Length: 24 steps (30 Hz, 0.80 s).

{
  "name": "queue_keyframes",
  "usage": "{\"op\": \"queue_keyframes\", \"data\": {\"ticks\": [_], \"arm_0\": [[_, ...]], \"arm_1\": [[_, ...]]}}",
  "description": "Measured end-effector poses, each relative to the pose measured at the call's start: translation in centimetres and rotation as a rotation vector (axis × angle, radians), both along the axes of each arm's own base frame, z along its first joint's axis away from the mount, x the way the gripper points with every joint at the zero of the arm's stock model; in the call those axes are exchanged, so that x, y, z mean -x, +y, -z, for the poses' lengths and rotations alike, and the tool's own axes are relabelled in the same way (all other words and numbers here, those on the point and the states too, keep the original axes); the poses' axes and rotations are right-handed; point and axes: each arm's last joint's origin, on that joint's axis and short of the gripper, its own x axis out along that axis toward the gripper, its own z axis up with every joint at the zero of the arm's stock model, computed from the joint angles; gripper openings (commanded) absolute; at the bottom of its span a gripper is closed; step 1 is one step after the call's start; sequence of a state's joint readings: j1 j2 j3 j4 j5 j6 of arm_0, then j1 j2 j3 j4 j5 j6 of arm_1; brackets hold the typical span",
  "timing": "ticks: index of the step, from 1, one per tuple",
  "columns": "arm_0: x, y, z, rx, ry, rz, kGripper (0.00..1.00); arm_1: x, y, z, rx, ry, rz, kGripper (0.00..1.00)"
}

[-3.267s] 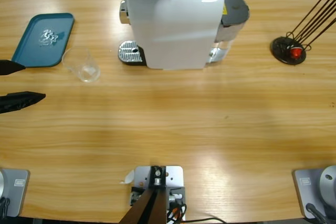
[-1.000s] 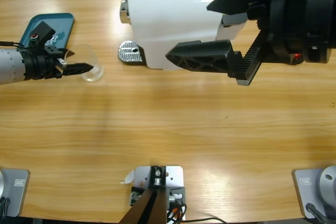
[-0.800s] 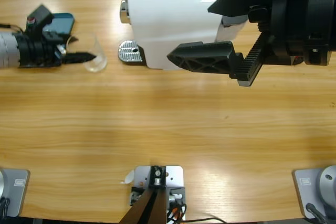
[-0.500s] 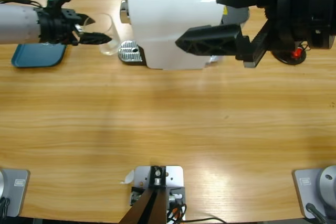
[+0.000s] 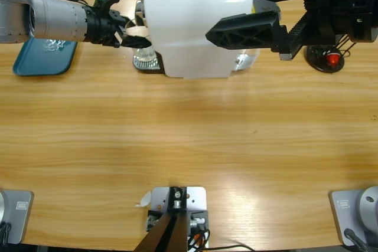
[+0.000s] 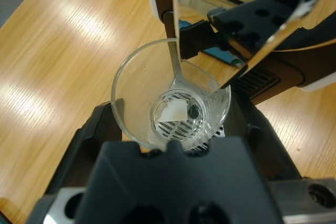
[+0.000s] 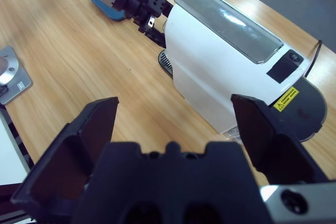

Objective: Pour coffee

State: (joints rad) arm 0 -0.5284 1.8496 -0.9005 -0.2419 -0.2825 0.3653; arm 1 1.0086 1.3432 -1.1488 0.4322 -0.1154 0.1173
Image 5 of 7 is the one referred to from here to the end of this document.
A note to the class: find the clear glass cup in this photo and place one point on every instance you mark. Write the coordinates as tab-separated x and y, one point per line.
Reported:
144	54

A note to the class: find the red coffee capsule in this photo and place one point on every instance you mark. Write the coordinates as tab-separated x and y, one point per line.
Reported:
333	59

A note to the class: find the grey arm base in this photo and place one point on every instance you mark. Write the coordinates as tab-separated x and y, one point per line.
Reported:
348	216
17	216

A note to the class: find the white capsule coffee machine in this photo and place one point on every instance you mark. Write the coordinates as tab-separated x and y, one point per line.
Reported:
177	42

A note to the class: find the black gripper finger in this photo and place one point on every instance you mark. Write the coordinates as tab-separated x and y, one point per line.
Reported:
245	32

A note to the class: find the white paper tab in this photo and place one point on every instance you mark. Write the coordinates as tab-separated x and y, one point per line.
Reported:
145	200

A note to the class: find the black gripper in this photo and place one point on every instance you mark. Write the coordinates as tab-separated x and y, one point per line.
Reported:
102	26
339	4

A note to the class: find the black capsule holder with rods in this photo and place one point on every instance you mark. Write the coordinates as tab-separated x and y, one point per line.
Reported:
317	57

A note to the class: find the teal plastic tray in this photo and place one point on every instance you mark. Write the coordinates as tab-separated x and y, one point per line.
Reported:
41	60

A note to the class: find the clear water tank grey lid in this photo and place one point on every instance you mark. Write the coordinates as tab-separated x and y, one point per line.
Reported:
261	5

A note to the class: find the metal grated drip tray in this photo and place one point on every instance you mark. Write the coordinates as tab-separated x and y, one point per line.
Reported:
141	66

